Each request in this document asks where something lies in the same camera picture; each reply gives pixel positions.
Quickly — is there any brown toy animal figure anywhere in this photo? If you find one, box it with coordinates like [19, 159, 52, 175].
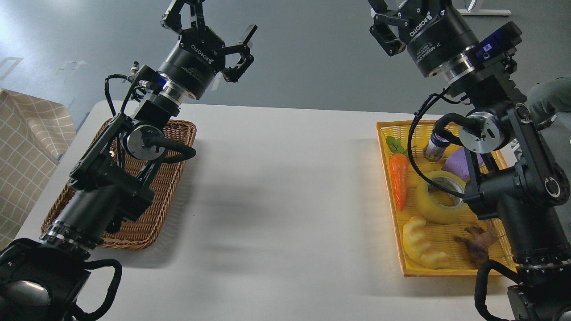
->
[453, 220, 499, 269]

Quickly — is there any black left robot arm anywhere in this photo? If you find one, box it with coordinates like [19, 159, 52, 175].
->
[1, 0, 257, 321]

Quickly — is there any toy croissant bread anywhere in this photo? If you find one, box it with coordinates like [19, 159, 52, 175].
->
[402, 217, 451, 269]

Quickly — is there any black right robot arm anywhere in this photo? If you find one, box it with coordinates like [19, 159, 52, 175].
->
[370, 0, 571, 321]

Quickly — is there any brown wicker basket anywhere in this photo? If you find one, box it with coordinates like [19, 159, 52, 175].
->
[41, 120, 197, 250]

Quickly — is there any yellow plastic basket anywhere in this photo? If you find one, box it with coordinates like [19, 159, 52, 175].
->
[377, 120, 517, 278]

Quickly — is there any white stand base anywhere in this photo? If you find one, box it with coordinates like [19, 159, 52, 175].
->
[457, 0, 512, 17]

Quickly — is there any beige checked cloth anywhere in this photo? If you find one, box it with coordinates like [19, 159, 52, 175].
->
[0, 89, 77, 247]

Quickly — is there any purple foam block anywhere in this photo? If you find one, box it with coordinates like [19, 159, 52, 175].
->
[441, 148, 470, 181]

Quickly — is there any small dark jar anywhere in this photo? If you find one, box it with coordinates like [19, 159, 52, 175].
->
[423, 130, 451, 162]

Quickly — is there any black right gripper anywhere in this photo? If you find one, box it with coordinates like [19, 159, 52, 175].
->
[369, 0, 479, 78]

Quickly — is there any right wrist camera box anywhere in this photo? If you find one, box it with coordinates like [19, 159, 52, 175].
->
[472, 21, 522, 61]

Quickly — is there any yellow tape roll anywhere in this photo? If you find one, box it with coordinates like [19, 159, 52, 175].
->
[413, 170, 468, 224]

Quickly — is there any orange toy carrot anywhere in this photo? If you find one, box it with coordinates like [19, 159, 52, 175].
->
[385, 136, 413, 211]

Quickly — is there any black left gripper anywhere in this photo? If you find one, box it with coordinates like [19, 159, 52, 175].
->
[158, 0, 258, 100]

